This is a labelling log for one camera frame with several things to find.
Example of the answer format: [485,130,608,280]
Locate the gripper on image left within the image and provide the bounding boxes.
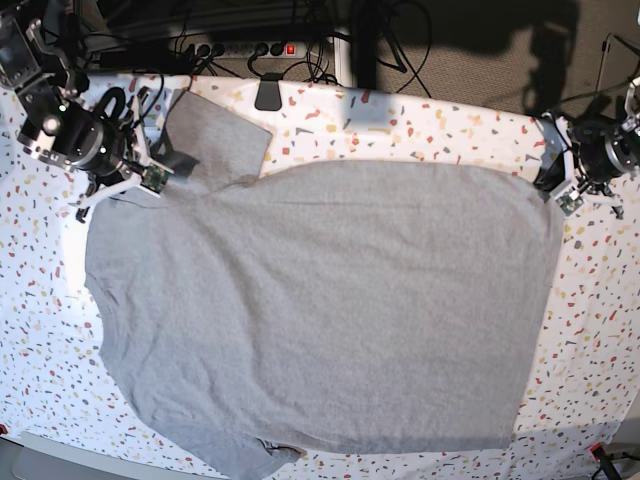
[17,86,159,222]

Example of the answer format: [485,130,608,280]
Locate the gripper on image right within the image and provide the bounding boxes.
[533,110,639,219]

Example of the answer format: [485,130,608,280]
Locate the grey T-shirt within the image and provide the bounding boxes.
[86,93,563,479]

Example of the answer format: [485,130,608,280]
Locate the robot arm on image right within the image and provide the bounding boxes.
[534,77,639,220]

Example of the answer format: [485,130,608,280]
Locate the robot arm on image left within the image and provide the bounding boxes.
[1,1,173,222]

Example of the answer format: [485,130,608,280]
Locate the black table clamp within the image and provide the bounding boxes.
[254,73,283,112]

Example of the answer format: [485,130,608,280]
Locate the black stand right background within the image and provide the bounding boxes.
[594,33,639,98]

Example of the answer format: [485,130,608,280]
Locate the white power strip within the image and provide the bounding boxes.
[187,42,307,60]

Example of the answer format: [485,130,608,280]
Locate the terrazzo patterned tablecloth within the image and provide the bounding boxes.
[1,74,639,479]

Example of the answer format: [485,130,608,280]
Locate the red clamp right corner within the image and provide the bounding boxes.
[589,443,607,464]

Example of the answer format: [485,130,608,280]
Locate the wrist camera board image right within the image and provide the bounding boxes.
[556,190,584,217]

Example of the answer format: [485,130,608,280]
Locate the wrist camera board image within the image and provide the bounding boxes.
[556,190,584,217]
[139,164,171,195]

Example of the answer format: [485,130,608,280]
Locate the wrist camera board image left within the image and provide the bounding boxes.
[139,164,171,195]

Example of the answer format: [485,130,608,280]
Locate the black cables on floor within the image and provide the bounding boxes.
[169,0,436,99]

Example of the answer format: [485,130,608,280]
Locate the black camera pole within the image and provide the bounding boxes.
[348,0,377,90]

